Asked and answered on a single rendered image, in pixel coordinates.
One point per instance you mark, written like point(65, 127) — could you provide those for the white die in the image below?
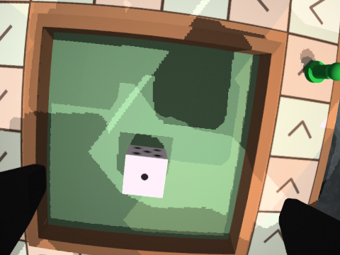
point(145, 169)

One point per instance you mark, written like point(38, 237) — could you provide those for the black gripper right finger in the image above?
point(308, 231)

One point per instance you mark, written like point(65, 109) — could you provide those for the tan game board track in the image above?
point(193, 22)

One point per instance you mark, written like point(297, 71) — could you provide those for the green pawn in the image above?
point(317, 72)

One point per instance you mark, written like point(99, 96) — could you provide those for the green square tray with brown rim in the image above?
point(95, 86)

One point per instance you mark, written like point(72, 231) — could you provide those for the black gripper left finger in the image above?
point(21, 190)

